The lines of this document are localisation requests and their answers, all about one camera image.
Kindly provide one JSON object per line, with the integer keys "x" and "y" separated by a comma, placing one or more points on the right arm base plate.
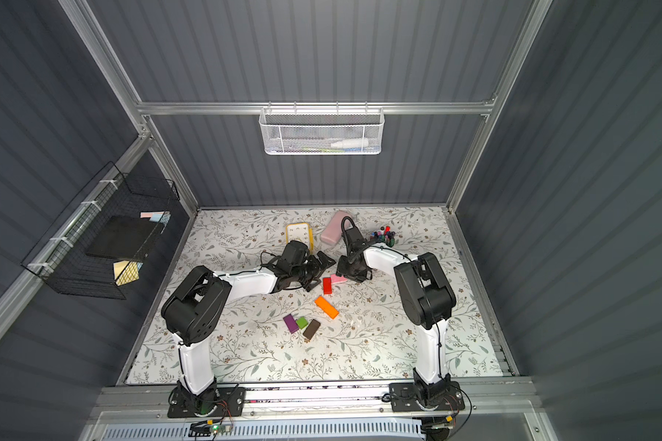
{"x": 444, "y": 397}

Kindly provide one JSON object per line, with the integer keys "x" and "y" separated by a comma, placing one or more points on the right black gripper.
{"x": 353, "y": 270}

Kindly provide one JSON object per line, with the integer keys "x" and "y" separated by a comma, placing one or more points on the floral table mat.
{"x": 371, "y": 339}

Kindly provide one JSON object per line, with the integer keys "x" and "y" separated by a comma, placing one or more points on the green building block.
{"x": 302, "y": 323}

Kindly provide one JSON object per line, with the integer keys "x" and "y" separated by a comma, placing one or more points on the white wire mesh basket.
{"x": 310, "y": 131}

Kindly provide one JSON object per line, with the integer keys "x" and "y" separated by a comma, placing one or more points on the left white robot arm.
{"x": 195, "y": 308}

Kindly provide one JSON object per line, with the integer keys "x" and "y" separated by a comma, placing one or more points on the black notebook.
{"x": 125, "y": 238}

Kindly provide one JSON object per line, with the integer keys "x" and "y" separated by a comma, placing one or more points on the pink building block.
{"x": 335, "y": 279}

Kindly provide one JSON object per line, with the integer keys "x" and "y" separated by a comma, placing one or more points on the brown building block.
{"x": 311, "y": 329}

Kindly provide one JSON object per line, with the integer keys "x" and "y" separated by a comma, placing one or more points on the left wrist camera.
{"x": 295, "y": 253}

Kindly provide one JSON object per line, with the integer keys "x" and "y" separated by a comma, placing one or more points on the orange building block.
{"x": 326, "y": 307}

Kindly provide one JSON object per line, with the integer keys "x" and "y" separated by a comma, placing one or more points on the small green circuit board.
{"x": 209, "y": 428}

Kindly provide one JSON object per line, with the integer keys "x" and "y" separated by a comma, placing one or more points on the white marker in basket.
{"x": 351, "y": 144}

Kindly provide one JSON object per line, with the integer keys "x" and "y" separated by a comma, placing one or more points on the yellow sticky notes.
{"x": 126, "y": 272}

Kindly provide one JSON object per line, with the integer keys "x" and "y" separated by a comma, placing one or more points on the purple building block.
{"x": 291, "y": 323}

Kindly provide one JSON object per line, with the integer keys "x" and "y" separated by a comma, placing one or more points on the pastel sticky notes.
{"x": 156, "y": 216}

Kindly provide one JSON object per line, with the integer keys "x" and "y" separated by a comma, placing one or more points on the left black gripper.
{"x": 313, "y": 268}

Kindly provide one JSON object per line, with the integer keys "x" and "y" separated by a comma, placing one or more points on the black wire wall basket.
{"x": 63, "y": 265}

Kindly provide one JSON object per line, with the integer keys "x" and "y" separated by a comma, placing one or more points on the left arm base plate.
{"x": 214, "y": 402}

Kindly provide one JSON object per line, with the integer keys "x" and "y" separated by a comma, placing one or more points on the red building block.
{"x": 327, "y": 286}

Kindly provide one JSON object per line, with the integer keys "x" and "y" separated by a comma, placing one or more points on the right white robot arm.
{"x": 425, "y": 293}

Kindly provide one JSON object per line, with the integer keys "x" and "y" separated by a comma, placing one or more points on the pink pencil case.
{"x": 332, "y": 233}

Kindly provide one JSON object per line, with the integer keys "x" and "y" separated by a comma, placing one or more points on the pink pen cup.
{"x": 383, "y": 235}

